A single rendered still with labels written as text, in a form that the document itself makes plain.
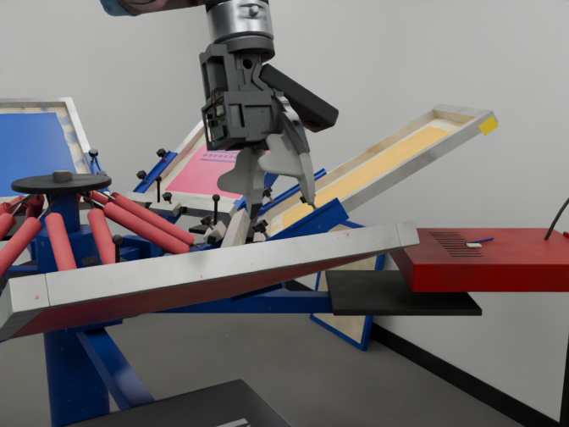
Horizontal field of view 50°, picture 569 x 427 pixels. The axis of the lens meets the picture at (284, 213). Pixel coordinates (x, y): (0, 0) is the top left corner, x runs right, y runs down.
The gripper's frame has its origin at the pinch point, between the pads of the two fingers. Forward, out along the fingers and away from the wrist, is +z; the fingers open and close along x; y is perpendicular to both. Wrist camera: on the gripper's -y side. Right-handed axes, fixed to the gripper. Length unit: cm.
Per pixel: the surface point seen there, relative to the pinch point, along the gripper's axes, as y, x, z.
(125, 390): 2, -85, 33
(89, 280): 21.1, -10.4, 4.4
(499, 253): -115, -74, 17
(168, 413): -2, -65, 35
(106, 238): -6, -121, -5
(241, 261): 1.6, -10.4, 5.0
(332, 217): -59, -80, -1
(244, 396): -18, -64, 36
